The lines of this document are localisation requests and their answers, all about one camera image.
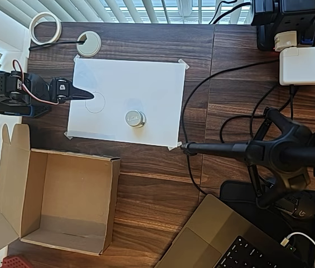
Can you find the blue plug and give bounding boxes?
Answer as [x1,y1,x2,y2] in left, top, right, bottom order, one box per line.
[299,26,315,46]

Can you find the black mouse pad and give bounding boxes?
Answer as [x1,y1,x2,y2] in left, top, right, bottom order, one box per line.
[220,180,315,268]

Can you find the red perforated block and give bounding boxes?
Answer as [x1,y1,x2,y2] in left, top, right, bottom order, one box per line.
[1,255,34,268]

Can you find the white paper sheet with circles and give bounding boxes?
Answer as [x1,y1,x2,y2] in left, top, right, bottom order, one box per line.
[67,57,186,148]

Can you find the masking tape roll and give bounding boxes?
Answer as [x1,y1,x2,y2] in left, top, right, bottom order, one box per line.
[29,12,62,45]

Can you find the long black cable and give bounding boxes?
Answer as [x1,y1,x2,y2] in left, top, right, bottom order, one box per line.
[181,59,282,196]

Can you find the black tripod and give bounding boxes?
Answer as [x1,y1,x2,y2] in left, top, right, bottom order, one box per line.
[179,107,315,210]

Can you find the black adapter cable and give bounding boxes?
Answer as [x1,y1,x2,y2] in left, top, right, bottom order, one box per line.
[220,83,297,146]

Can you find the grey desk cable grommet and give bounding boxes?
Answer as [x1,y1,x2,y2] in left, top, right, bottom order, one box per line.
[76,31,102,58]

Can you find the small silver jar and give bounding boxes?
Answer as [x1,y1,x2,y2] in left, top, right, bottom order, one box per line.
[125,110,147,129]

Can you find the red white servo wire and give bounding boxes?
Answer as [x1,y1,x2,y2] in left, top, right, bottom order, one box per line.
[20,81,60,106]

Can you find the black computer mouse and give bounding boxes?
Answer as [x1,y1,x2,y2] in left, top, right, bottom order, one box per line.
[274,192,315,221]

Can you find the black cable through grommet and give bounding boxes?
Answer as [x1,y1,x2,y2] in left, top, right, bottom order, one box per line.
[28,40,87,51]

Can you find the black power strip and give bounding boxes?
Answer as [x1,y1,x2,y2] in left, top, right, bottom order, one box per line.
[250,0,315,52]

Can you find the grey laptop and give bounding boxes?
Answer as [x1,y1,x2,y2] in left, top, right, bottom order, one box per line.
[154,194,308,268]

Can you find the white window blind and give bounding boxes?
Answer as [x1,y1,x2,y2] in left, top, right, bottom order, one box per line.
[0,0,254,25]

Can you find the white charging cable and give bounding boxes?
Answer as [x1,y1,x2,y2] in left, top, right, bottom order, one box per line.
[282,231,315,268]

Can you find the large white power adapter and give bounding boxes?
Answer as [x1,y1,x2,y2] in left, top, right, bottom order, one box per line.
[279,46,315,86]

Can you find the open cardboard box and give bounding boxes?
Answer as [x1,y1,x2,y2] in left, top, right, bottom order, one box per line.
[0,123,122,256]

